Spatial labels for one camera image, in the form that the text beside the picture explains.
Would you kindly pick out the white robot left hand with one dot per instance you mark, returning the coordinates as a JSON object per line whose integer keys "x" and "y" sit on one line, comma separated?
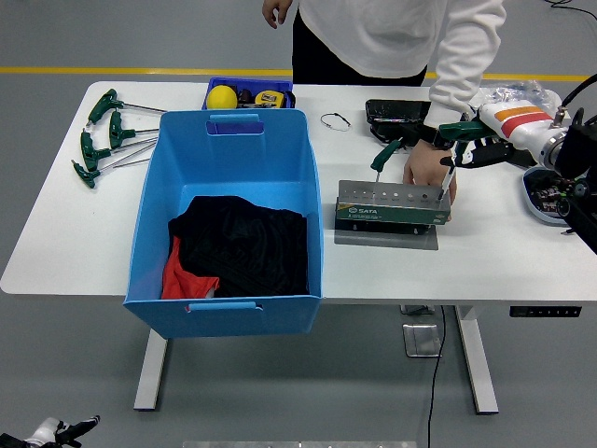
{"x": 46, "y": 431}

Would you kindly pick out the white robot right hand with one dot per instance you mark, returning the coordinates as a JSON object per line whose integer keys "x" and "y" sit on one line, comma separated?
{"x": 517, "y": 128}

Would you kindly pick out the person's right hand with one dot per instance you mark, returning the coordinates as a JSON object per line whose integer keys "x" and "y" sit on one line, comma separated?
{"x": 277, "y": 11}

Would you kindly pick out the person's left hand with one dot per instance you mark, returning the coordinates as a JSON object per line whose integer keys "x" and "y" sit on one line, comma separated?
{"x": 424, "y": 165}

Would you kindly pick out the green grey hex key stand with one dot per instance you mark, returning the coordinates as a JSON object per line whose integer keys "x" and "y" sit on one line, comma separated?
{"x": 392, "y": 215}

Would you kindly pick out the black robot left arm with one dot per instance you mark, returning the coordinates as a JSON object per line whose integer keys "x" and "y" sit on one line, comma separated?
{"x": 11, "y": 442}

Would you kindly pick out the person's left forearm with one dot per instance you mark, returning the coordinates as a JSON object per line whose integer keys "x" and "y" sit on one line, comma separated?
{"x": 457, "y": 79}

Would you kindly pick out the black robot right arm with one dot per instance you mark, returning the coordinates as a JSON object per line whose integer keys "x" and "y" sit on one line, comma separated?
{"x": 576, "y": 149}

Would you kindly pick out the large light blue plastic box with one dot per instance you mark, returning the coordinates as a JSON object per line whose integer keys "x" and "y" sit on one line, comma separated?
{"x": 233, "y": 158}

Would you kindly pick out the black wristwatch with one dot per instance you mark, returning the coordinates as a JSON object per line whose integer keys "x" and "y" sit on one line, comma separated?
{"x": 434, "y": 135}

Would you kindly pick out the clear plastic parts bag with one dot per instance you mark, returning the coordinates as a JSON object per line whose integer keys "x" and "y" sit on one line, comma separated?
{"x": 513, "y": 91}

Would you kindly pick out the black electronics tray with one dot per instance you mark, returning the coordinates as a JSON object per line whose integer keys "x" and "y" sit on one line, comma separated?
{"x": 392, "y": 109}

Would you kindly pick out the pale blue parts bowl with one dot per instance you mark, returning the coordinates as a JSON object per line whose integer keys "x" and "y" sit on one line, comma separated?
{"x": 529, "y": 200}

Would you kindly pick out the small dark blue bin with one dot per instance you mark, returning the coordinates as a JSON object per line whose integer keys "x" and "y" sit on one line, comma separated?
{"x": 252, "y": 82}

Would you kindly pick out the yellow tape measure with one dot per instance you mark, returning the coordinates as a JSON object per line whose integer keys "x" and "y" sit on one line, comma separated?
{"x": 269, "y": 98}

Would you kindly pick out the dark brown roll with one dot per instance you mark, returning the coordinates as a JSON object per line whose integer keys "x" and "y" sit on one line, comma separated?
{"x": 245, "y": 95}

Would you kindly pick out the yellow ball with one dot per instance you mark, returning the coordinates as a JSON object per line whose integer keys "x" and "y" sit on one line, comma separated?
{"x": 222, "y": 98}

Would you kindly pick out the person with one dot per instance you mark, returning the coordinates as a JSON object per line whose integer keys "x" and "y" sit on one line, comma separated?
{"x": 382, "y": 32}

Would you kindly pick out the white table leg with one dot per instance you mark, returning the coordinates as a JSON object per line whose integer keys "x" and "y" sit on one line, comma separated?
{"x": 478, "y": 364}
{"x": 151, "y": 373}

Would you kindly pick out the metal floor plate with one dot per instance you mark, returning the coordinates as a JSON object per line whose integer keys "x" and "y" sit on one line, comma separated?
{"x": 422, "y": 340}

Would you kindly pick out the black table control panel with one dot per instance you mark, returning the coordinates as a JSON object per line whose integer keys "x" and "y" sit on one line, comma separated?
{"x": 545, "y": 312}

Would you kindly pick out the black cloth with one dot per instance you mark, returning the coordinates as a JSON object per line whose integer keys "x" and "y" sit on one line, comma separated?
{"x": 247, "y": 242}

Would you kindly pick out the red cloth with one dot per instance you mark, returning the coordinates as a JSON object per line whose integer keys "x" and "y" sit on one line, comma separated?
{"x": 179, "y": 280}

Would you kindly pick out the metal table bracket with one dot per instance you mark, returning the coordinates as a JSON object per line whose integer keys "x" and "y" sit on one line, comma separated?
{"x": 416, "y": 309}

